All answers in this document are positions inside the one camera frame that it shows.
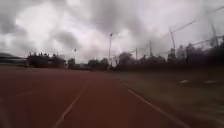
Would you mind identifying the tall utility pole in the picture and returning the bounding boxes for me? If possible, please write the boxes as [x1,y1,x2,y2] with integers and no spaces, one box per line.
[168,27,177,54]
[208,18,220,48]

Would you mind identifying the row of trees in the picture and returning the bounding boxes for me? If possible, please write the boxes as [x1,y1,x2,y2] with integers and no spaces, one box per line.
[25,41,224,72]

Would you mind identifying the grass strip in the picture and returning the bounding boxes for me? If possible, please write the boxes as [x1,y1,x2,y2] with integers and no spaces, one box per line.
[113,69,224,128]

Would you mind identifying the red running track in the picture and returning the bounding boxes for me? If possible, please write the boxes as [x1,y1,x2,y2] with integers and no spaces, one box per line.
[0,64,201,128]

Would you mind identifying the low building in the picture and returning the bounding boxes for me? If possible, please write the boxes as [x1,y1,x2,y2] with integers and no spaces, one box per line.
[0,52,28,66]

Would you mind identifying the lamp post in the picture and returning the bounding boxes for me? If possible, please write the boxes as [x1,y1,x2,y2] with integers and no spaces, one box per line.
[106,32,114,70]

